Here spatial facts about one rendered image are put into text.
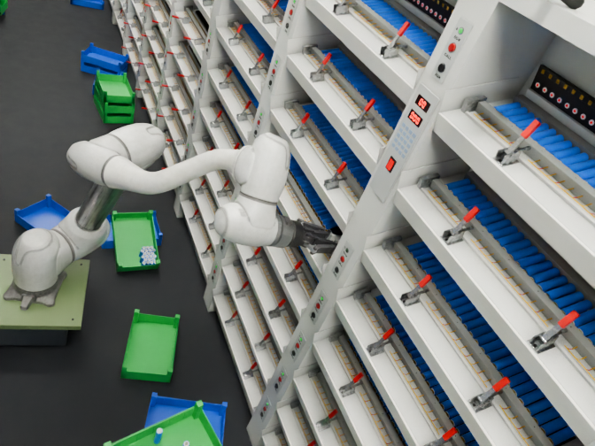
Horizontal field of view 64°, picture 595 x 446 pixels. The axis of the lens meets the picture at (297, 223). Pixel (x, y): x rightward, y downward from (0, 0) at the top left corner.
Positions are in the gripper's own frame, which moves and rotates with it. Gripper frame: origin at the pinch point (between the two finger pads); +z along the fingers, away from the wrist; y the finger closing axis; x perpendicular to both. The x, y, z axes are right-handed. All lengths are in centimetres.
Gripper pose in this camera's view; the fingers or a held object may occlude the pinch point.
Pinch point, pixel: (337, 242)
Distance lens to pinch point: 145.1
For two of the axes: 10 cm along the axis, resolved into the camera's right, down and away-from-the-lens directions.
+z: 7.7, 1.6, 6.2
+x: -5.2, 7.2, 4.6
